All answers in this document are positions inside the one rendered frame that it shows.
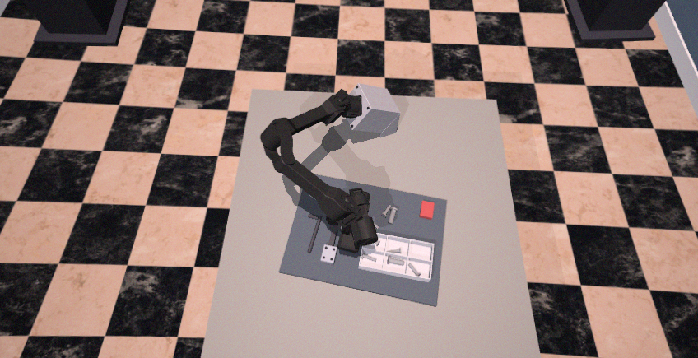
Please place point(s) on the grey flat bar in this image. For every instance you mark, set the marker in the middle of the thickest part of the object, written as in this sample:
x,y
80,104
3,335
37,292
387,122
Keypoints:
x,y
333,235

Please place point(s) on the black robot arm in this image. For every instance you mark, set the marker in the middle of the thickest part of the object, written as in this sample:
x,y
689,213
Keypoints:
x,y
334,202

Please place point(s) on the red rectangular block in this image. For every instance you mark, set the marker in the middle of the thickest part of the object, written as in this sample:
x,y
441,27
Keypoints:
x,y
427,209

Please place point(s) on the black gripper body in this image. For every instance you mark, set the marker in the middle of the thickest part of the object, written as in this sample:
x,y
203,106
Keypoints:
x,y
346,241

